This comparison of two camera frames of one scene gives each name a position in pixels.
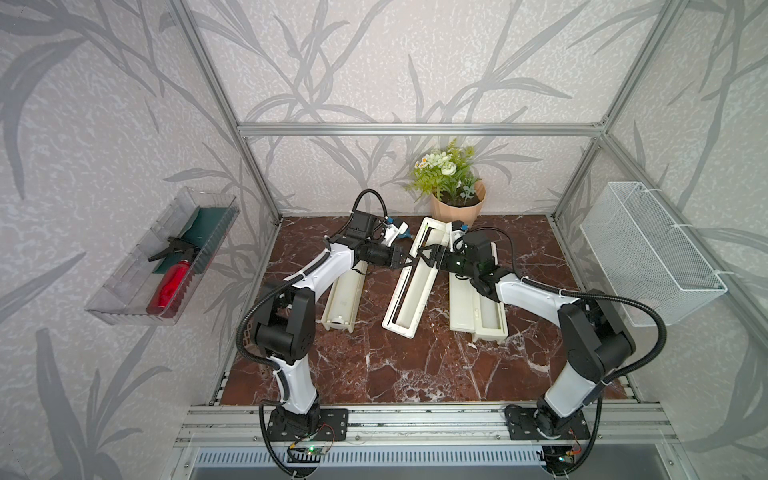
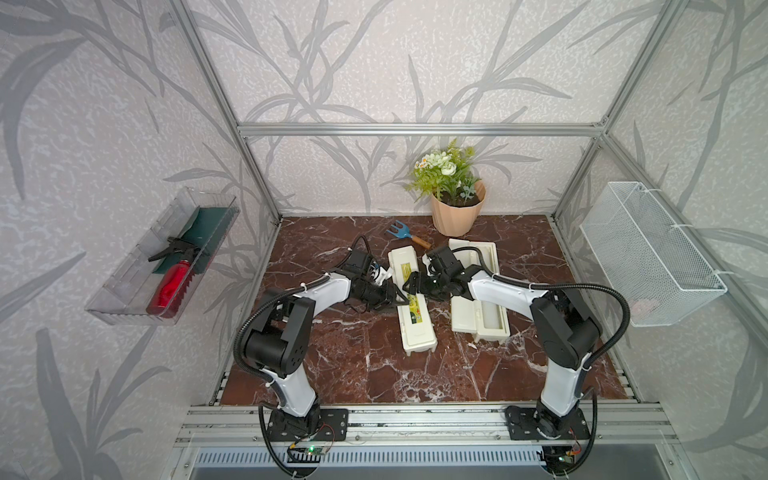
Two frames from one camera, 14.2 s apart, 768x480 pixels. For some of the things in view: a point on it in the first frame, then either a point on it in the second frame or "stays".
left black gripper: x=394 y=255 -> x=388 y=297
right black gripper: x=434 y=253 -> x=418 y=277
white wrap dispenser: x=345 y=299 -> x=416 y=329
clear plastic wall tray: x=155 y=281 stays
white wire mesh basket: x=642 y=256 stays
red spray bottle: x=166 y=298 stays
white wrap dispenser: x=471 y=310 stays
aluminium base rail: x=248 y=425 stays
